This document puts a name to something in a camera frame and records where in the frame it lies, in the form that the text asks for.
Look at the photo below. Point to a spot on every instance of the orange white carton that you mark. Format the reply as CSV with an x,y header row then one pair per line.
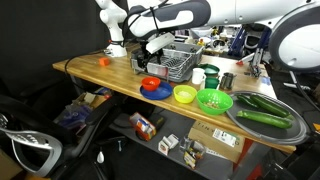
x,y
142,126

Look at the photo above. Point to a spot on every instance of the stainless steel cup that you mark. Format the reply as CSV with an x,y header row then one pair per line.
x,y
227,81

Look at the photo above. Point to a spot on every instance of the yellow plastic bowl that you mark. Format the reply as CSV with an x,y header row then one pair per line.
x,y
184,99

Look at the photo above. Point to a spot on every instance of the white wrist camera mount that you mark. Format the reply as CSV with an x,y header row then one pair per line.
x,y
160,42

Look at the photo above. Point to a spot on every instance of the grey round tray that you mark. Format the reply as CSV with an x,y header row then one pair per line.
x,y
266,133

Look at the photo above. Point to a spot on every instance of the dark green plastic cup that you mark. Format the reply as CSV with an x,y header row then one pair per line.
x,y
211,83

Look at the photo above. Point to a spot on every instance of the dark green plastic plate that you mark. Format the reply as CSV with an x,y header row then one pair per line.
x,y
211,70

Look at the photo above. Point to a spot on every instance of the blue bowl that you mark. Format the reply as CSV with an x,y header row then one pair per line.
x,y
165,93

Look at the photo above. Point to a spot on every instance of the aluminium extrusion bracket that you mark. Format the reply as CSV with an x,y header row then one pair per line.
x,y
256,68

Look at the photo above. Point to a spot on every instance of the orange plastic bowl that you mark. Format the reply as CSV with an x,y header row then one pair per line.
x,y
150,86

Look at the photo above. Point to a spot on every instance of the large green cucumber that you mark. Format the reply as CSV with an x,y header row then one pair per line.
x,y
263,119
270,105

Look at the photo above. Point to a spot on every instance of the black grey office chair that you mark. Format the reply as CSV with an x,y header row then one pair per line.
x,y
36,133

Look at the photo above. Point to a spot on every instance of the yellow rubber duck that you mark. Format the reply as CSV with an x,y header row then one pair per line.
x,y
200,42

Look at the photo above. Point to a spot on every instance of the bright green plastic bowl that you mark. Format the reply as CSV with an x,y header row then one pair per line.
x,y
215,98

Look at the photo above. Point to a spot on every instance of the pale green beans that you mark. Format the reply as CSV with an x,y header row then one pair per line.
x,y
211,105

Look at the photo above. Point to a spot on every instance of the white cup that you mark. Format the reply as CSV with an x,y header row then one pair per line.
x,y
198,76

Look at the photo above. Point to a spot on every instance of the small white box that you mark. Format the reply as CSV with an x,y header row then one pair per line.
x,y
168,144

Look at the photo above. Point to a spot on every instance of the small green cucumber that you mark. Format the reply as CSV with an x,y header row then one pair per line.
x,y
246,101

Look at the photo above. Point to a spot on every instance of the grey lower table shelf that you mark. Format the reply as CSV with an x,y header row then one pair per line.
x,y
173,125

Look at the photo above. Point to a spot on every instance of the labelled cardboard box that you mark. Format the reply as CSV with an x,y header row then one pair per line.
x,y
216,141

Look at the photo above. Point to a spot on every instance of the orange cube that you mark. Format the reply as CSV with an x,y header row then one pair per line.
x,y
104,61

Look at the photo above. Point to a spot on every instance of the blue tape label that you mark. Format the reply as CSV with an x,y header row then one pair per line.
x,y
266,80

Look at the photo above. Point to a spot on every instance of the grey dish rack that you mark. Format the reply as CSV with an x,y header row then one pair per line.
x,y
173,65

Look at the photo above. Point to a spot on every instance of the white granules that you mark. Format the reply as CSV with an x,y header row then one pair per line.
x,y
185,94

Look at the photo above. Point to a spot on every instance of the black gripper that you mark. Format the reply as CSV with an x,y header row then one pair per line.
x,y
142,53

